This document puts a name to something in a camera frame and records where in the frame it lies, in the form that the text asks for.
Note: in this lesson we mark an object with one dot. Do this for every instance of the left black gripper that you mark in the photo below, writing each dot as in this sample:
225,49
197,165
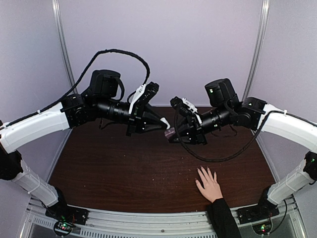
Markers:
135,121

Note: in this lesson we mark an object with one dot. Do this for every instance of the aluminium corner post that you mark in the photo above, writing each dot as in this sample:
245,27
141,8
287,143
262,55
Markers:
62,41
258,46

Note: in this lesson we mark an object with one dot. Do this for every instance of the left green circuit board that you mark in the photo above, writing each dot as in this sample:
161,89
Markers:
63,228

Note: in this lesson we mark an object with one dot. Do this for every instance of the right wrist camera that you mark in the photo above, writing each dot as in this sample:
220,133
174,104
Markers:
185,108

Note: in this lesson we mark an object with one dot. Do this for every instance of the aluminium front rail frame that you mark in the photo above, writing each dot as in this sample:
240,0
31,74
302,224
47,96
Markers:
110,224

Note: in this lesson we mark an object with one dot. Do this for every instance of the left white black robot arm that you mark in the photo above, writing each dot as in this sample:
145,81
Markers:
96,102

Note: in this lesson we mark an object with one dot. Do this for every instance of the right aluminium corner post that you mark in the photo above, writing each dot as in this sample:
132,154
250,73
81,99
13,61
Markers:
258,46

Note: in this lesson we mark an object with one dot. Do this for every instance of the person's bare hand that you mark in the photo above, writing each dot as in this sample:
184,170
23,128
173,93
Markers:
208,186

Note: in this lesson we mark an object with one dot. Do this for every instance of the green circuit board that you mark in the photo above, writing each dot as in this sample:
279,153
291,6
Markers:
263,228
63,228

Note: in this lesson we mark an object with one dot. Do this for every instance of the black sleeved forearm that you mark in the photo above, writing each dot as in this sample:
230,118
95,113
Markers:
222,220

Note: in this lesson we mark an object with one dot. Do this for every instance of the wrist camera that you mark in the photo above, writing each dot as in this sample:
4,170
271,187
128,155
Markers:
185,108
143,95

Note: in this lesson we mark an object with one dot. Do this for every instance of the left aluminium corner post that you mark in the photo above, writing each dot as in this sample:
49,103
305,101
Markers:
62,41

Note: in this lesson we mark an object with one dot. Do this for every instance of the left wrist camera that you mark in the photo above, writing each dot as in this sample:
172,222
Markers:
143,95

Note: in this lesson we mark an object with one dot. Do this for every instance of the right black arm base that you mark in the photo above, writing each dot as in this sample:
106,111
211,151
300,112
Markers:
263,210

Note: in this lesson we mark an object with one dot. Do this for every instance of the right green circuit board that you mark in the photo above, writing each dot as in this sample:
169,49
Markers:
263,228

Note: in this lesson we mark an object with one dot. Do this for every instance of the white nail polish cap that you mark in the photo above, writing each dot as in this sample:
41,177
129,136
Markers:
164,120

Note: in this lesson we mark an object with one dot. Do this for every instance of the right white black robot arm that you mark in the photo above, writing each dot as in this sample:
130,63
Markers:
254,114

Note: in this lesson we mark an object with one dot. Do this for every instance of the purple nail polish bottle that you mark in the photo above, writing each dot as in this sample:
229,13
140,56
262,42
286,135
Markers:
169,132

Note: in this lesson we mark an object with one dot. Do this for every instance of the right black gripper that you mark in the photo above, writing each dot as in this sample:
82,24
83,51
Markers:
190,122

